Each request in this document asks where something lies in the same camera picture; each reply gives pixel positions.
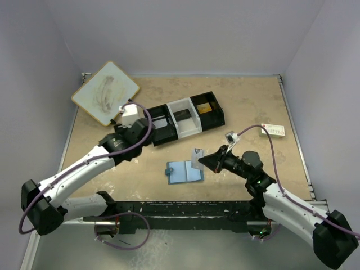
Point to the gold card in tray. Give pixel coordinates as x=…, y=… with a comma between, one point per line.
x=204, y=108

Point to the black and white tray organizer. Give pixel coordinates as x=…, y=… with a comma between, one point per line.
x=167, y=129

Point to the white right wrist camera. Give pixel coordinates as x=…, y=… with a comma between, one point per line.
x=232, y=137

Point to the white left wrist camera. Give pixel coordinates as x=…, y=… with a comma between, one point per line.
x=129, y=114

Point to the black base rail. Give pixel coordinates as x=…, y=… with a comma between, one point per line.
x=235, y=216

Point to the black card in tray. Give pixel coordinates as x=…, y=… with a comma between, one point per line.
x=182, y=115

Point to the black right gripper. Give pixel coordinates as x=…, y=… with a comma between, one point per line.
x=220, y=160

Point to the yellow-framed whiteboard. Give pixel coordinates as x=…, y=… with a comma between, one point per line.
x=102, y=95

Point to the black whiteboard stand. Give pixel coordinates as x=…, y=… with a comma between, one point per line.
x=114, y=120

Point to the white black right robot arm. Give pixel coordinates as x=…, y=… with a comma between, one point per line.
x=328, y=233

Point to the small white card box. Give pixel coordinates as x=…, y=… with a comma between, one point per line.
x=275, y=131

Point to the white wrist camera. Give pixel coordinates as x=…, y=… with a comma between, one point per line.
x=129, y=114
x=232, y=137

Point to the blue leather card holder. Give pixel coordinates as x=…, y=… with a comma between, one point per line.
x=179, y=172

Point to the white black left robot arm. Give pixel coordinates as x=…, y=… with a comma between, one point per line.
x=48, y=204

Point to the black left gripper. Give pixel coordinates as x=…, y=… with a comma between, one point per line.
x=147, y=130

